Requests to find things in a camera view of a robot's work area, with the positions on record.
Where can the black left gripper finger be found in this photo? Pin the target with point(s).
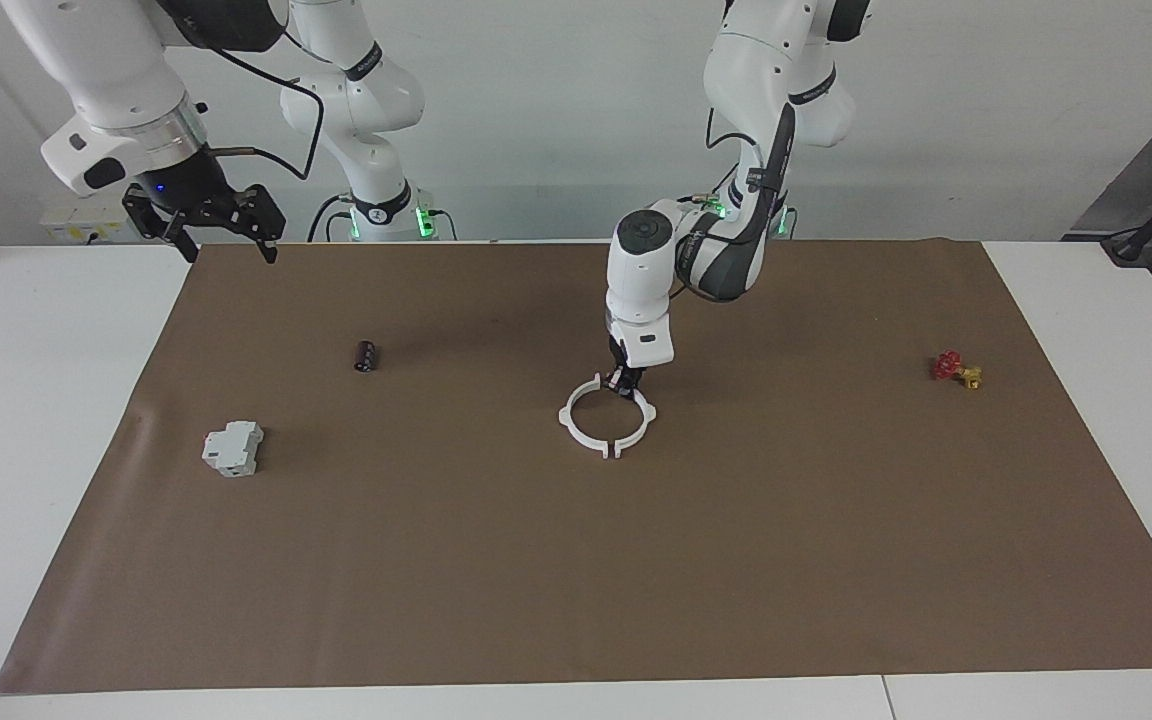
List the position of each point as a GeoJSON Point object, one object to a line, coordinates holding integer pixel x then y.
{"type": "Point", "coordinates": [618, 383]}
{"type": "Point", "coordinates": [634, 382]}

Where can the white circuit breaker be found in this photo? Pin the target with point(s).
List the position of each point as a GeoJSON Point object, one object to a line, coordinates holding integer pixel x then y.
{"type": "Point", "coordinates": [231, 450]}

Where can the white power strip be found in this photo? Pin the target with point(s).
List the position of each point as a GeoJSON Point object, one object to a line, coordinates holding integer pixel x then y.
{"type": "Point", "coordinates": [71, 225]}

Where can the black cylindrical capacitor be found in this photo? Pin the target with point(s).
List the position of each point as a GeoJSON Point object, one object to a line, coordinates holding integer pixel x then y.
{"type": "Point", "coordinates": [366, 356]}

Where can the red handwheel brass valve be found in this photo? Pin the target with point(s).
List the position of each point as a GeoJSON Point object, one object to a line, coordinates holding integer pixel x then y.
{"type": "Point", "coordinates": [948, 366]}

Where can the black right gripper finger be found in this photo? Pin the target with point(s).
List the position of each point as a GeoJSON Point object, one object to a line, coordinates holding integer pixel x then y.
{"type": "Point", "coordinates": [266, 215]}
{"type": "Point", "coordinates": [148, 212]}

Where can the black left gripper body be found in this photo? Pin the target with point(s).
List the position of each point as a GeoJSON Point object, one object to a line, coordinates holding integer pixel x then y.
{"type": "Point", "coordinates": [625, 355]}

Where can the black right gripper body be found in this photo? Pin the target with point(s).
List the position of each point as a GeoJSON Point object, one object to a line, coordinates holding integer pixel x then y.
{"type": "Point", "coordinates": [191, 195]}

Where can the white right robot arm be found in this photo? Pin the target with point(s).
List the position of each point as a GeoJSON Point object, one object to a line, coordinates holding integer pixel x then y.
{"type": "Point", "coordinates": [106, 70]}

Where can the brown paper mat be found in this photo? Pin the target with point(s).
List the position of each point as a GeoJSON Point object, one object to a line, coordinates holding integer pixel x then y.
{"type": "Point", "coordinates": [576, 560]}

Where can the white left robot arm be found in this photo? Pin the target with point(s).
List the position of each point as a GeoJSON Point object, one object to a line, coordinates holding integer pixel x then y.
{"type": "Point", "coordinates": [639, 270]}

